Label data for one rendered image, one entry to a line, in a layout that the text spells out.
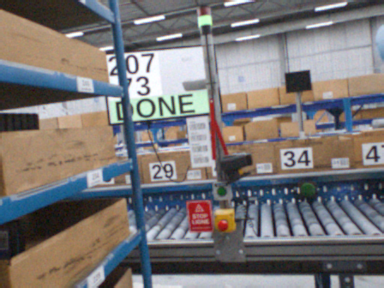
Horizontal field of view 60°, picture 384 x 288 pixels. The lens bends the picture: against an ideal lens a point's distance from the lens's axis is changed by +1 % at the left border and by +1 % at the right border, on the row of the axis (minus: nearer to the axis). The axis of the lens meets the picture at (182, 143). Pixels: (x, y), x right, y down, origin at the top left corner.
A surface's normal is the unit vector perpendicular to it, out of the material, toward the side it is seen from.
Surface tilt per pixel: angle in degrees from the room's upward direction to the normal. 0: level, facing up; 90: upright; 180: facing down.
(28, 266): 90
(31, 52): 91
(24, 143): 90
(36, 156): 91
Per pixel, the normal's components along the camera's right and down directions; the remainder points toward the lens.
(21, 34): 0.96, -0.09
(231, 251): -0.23, 0.07
